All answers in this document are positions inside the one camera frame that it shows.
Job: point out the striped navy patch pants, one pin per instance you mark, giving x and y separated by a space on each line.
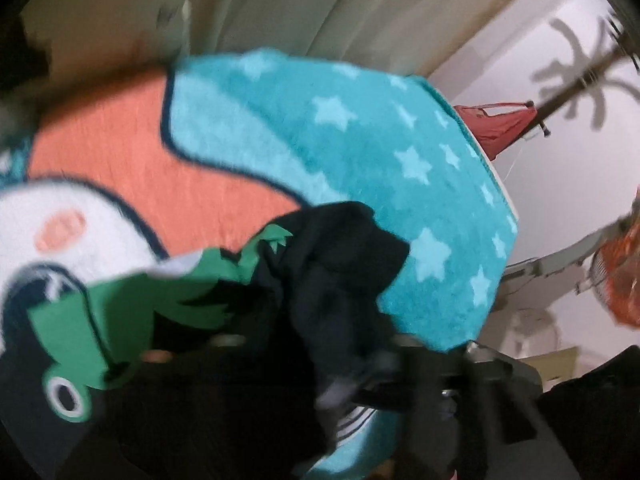
220 365

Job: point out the beige flower curtain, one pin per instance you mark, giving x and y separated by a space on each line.
83 37

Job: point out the teal cartoon fleece blanket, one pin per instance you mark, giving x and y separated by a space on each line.
124 198

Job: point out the dark coat rack pole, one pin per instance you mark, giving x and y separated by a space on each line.
586 74

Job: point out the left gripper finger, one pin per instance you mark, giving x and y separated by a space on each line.
465 414

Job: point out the orange standing fan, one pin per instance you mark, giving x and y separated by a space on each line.
613 275

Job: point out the red bag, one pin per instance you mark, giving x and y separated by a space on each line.
498 125

